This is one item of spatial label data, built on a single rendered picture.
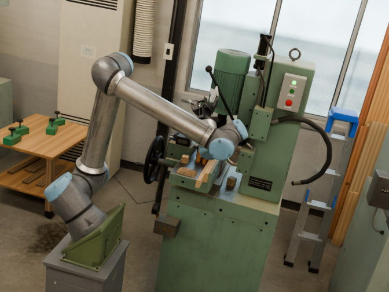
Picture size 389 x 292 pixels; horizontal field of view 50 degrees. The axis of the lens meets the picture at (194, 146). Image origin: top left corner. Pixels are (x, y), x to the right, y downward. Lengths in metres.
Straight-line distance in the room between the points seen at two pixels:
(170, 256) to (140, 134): 1.70
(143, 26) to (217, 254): 1.93
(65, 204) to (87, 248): 0.22
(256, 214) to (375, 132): 1.48
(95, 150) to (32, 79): 2.31
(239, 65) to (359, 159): 1.62
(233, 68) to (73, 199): 0.97
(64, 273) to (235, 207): 0.87
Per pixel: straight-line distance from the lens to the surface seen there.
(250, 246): 2.28
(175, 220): 2.27
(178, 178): 2.12
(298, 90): 1.98
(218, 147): 1.57
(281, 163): 2.16
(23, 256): 2.99
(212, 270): 2.41
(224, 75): 2.10
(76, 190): 1.97
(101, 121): 1.91
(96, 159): 2.02
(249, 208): 2.16
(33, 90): 4.24
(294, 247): 3.17
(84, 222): 1.96
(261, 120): 2.01
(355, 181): 3.48
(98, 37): 3.50
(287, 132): 2.10
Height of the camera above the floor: 1.85
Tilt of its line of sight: 23 degrees down
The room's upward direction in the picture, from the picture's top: 10 degrees clockwise
